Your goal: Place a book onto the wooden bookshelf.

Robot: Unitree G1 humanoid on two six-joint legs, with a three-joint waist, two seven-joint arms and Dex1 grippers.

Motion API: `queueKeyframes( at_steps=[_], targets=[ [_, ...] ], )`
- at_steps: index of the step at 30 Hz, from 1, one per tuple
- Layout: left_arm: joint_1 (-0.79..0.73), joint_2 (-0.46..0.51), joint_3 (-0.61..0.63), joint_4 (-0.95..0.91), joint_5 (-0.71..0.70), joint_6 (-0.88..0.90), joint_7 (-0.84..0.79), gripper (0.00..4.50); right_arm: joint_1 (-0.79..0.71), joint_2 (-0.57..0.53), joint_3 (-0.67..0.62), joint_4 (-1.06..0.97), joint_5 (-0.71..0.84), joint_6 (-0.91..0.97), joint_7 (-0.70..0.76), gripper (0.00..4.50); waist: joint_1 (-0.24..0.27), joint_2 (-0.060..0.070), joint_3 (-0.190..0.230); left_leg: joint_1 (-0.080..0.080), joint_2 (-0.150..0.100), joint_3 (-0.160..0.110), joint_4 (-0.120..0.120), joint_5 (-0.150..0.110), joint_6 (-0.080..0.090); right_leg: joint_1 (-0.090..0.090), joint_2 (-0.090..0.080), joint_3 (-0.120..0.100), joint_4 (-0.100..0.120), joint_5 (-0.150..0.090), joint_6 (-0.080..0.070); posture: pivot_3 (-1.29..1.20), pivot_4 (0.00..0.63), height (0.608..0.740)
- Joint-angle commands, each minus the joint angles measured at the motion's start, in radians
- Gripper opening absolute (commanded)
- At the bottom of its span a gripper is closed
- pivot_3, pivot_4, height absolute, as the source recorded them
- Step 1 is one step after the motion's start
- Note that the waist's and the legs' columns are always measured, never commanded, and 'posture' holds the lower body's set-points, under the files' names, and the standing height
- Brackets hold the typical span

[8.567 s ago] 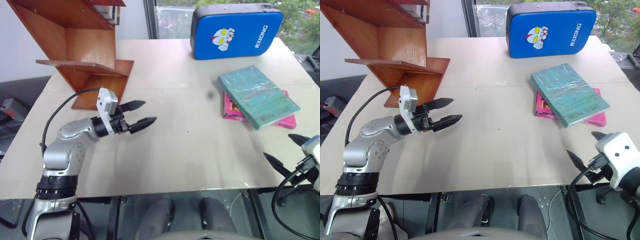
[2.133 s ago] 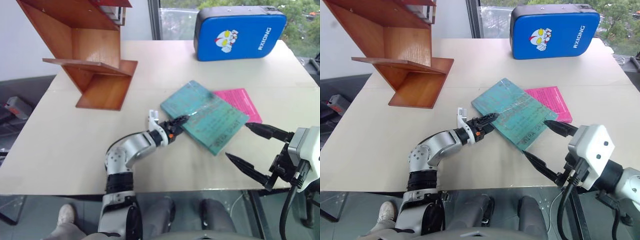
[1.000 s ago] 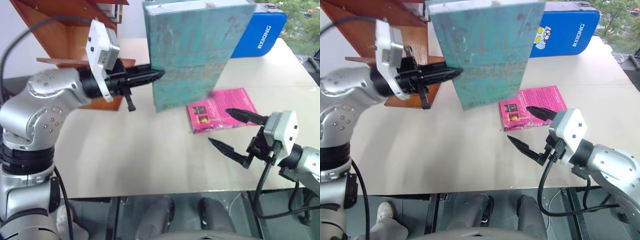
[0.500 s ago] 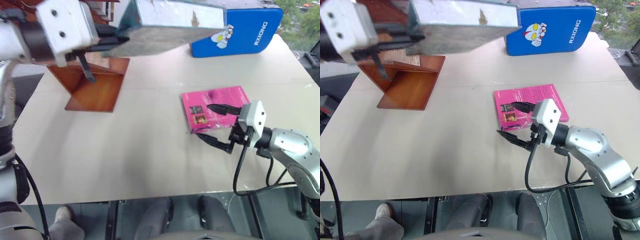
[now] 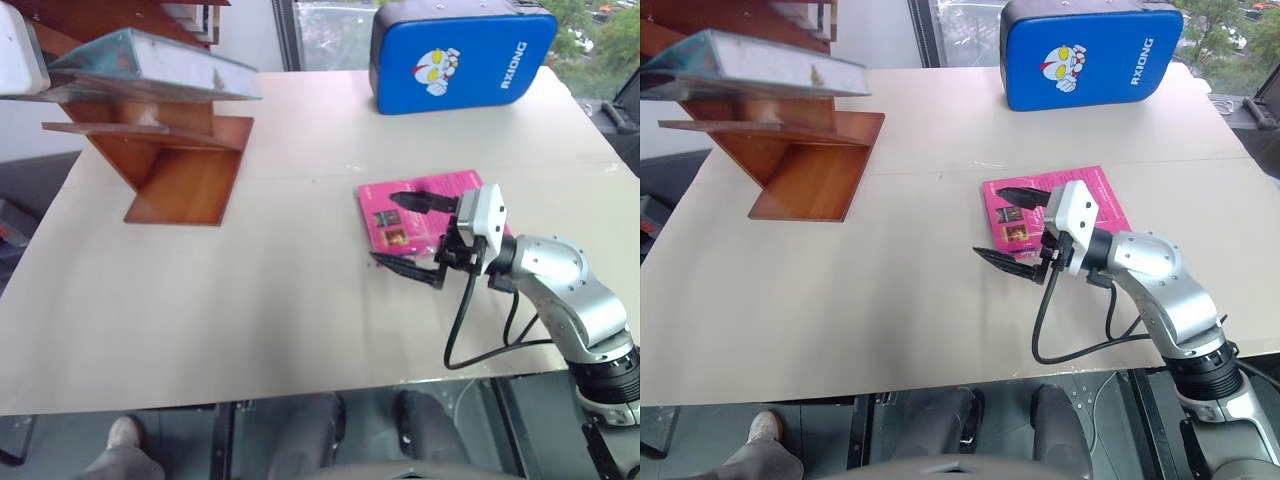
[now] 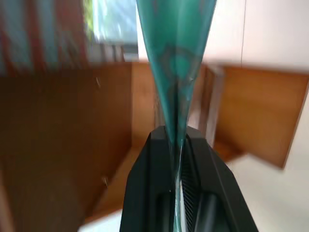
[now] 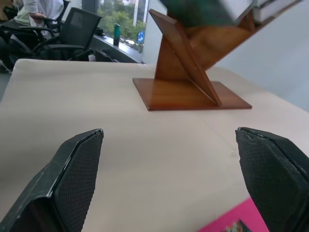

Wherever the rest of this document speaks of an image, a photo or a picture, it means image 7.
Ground pink cover book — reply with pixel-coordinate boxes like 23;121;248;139
196;197;270;232

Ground black mesh office chair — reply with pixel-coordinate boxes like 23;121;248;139
33;7;103;61

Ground dark green book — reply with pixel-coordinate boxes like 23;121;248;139
161;0;235;29

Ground seated person in grey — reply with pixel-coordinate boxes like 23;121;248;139
13;0;65;27

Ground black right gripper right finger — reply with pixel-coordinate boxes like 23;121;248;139
235;127;309;232

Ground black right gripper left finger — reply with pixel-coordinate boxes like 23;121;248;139
0;129;104;232

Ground white book stack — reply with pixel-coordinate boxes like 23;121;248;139
221;0;299;24

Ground wooden x-shaped bookshelf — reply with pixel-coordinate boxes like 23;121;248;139
132;0;290;112

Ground green water bottle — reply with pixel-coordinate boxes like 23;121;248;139
113;23;121;46

